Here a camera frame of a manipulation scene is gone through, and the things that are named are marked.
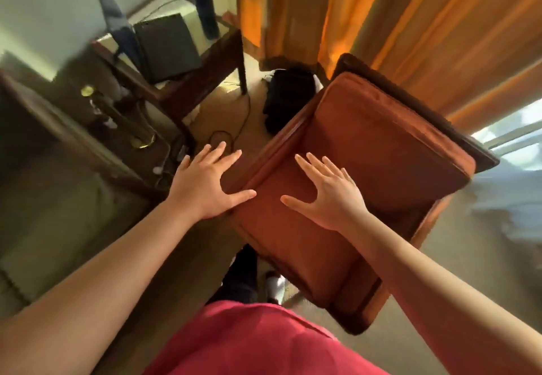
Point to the black bag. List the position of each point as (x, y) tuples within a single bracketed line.
[(288, 95)]

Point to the person's right hand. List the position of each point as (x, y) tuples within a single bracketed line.
[(336, 201)]

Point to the person's left hand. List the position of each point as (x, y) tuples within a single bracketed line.
[(199, 188)]

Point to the person's right thumb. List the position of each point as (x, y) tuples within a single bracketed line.
[(297, 205)]

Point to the person's left thumb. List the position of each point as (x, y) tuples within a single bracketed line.
[(241, 197)]

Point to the black open laptop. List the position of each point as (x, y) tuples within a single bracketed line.
[(167, 48)]

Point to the round brass knob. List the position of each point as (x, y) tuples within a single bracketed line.
[(87, 90)]

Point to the person's left middle finger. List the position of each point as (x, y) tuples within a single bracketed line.
[(217, 152)]

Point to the dark wooden side table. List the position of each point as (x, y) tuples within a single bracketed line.
[(211, 69)]

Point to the person's left little finger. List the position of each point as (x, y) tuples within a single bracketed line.
[(184, 163)]

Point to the dark tall bottle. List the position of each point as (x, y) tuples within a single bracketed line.
[(204, 4)]

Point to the person's white sock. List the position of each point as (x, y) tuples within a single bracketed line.
[(276, 288)]

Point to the white bed sheet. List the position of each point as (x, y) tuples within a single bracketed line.
[(508, 201)]

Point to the olive green bed cover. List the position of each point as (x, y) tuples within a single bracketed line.
[(55, 226)]

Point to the person's right little finger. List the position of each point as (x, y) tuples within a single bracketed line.
[(347, 175)]

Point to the person's red shirt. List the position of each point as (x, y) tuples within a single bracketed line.
[(254, 341)]

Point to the orange curtain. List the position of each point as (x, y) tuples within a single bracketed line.
[(423, 27)]

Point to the person's right middle finger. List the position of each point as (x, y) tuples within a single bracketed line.
[(320, 165)]

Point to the window frame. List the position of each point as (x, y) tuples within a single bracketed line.
[(512, 133)]

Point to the person's right forearm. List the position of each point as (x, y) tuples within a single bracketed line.
[(440, 311)]

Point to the dark wooden cabinet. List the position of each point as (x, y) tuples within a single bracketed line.
[(63, 133)]

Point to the person's left forearm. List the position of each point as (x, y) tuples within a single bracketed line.
[(97, 294)]

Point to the orange cushioned wooden armchair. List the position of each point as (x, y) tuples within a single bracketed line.
[(368, 133)]

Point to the person's dark trouser leg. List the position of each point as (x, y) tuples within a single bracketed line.
[(239, 277)]

